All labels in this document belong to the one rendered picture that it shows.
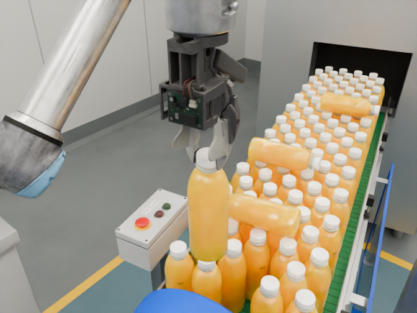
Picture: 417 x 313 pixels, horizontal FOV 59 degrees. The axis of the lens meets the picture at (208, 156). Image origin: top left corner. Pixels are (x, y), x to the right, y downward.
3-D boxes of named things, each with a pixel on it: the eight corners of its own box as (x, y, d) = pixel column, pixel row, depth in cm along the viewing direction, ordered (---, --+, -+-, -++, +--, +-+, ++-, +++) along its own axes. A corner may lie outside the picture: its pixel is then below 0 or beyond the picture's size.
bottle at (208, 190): (212, 267, 65) (212, 182, 56) (182, 249, 69) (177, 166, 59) (234, 243, 70) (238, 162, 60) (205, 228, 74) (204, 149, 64)
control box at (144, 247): (119, 258, 97) (113, 229, 91) (161, 214, 112) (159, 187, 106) (150, 272, 93) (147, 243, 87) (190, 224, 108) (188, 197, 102)
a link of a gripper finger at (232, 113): (210, 143, 56) (201, 87, 52) (216, 138, 57) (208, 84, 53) (238, 145, 54) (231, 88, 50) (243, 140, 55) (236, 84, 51)
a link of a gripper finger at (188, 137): (162, 167, 58) (167, 117, 52) (183, 151, 62) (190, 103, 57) (179, 176, 57) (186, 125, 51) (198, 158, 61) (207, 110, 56)
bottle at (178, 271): (167, 294, 98) (162, 243, 89) (193, 290, 99) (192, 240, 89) (168, 317, 92) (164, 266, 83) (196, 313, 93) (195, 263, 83)
